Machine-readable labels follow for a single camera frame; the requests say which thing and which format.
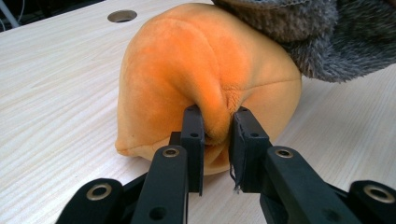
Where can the grey fluffy cloth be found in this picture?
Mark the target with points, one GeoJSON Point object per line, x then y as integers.
{"type": "Point", "coordinates": [336, 37]}

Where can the white desk leg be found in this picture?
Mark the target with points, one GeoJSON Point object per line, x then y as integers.
{"type": "Point", "coordinates": [7, 15]}

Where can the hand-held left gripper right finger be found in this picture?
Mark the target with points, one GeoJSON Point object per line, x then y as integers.
{"type": "Point", "coordinates": [286, 183]}

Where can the orange plush toy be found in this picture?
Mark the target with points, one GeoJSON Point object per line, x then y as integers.
{"type": "Point", "coordinates": [193, 71]}

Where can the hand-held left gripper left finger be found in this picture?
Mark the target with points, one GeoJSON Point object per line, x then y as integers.
{"type": "Point", "coordinates": [165, 177]}

